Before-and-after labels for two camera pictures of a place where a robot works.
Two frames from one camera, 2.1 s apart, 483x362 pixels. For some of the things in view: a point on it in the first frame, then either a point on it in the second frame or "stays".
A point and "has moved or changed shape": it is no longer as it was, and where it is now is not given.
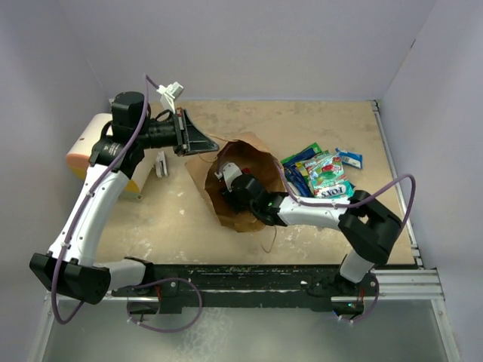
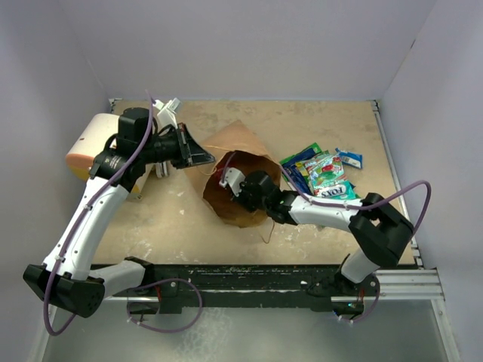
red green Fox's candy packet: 326,177 stays
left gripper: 188,138 → 198,154
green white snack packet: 312,149 stays
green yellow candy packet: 315,168 stays
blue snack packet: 351,158 stays
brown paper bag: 258,161 has moved or changed shape
